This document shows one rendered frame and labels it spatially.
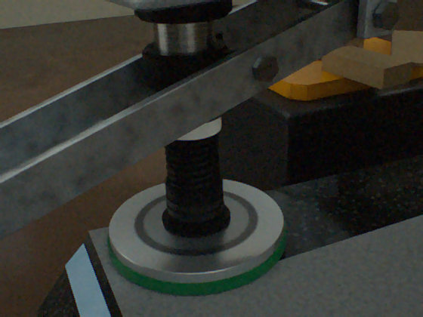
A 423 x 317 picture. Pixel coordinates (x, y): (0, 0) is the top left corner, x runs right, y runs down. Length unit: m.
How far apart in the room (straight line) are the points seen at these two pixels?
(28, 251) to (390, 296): 1.74
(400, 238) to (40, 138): 0.44
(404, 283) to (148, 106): 0.33
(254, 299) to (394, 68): 0.82
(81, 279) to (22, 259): 1.48
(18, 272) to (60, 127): 1.52
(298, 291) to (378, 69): 0.77
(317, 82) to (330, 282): 0.77
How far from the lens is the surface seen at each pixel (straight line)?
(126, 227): 0.65
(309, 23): 0.58
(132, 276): 0.60
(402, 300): 0.59
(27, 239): 2.24
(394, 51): 1.52
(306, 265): 0.62
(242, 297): 0.57
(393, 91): 1.39
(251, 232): 0.62
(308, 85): 1.28
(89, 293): 0.63
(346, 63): 1.33
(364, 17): 0.60
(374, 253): 0.65
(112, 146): 0.49
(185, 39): 0.53
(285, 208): 0.72
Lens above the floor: 1.18
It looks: 26 degrees down
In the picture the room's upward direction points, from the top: 2 degrees counter-clockwise
